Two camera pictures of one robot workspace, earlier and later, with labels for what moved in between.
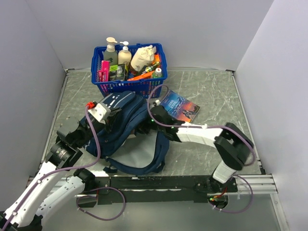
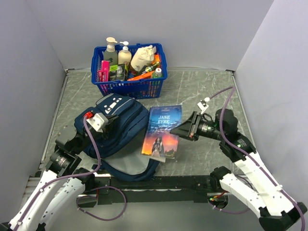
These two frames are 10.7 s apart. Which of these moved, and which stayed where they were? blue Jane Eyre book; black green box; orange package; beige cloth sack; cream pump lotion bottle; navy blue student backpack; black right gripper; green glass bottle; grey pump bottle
Moved: black right gripper; blue Jane Eyre book; navy blue student backpack
Stayed: grey pump bottle; beige cloth sack; green glass bottle; cream pump lotion bottle; black green box; orange package
